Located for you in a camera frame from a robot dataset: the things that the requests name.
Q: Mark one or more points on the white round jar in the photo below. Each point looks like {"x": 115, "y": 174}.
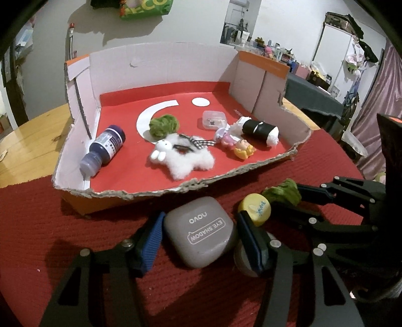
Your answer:
{"x": 245, "y": 260}

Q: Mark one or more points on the orange cardboard box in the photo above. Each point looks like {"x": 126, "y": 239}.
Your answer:
{"x": 129, "y": 85}

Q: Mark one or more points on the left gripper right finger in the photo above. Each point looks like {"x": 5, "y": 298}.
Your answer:
{"x": 323, "y": 298}

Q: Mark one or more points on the black backpack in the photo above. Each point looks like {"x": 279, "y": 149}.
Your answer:
{"x": 98, "y": 4}

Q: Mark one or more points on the grey eye shadow case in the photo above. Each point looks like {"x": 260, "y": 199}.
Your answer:
{"x": 200, "y": 231}

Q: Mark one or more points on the green fuzzy scrunchie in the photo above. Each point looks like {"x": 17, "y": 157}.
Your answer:
{"x": 162, "y": 126}
{"x": 286, "y": 192}

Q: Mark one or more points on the green tote bag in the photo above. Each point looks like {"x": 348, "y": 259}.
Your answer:
{"x": 138, "y": 9}

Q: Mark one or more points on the white fluffy bunny plush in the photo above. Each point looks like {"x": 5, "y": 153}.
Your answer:
{"x": 182, "y": 154}

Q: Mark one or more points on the clear plastic small box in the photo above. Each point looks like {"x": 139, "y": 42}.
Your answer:
{"x": 213, "y": 120}

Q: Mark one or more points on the mop pole with orange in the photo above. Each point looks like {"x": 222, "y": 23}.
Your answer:
{"x": 70, "y": 38}

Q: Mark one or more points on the yellow round tin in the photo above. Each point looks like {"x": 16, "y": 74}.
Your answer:
{"x": 258, "y": 208}

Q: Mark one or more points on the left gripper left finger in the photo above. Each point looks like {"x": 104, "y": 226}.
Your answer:
{"x": 78, "y": 300}

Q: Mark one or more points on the black white plush roll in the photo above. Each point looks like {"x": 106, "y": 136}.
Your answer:
{"x": 257, "y": 129}

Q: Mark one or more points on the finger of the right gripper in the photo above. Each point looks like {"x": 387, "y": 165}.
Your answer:
{"x": 356, "y": 195}
{"x": 301, "y": 230}

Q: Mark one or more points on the pink curtain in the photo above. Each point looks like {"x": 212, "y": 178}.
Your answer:
{"x": 384, "y": 98}

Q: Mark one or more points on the red knitted mat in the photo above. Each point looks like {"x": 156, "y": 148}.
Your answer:
{"x": 41, "y": 235}

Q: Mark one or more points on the dark green covered table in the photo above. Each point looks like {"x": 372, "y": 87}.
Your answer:
{"x": 304, "y": 95}

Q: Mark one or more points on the dark blue ink bottle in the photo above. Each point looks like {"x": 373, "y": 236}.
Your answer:
{"x": 102, "y": 150}

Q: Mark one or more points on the white wardrobe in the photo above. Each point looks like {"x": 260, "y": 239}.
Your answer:
{"x": 339, "y": 54}

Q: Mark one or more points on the small pink doll figurine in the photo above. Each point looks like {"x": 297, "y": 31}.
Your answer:
{"x": 239, "y": 146}

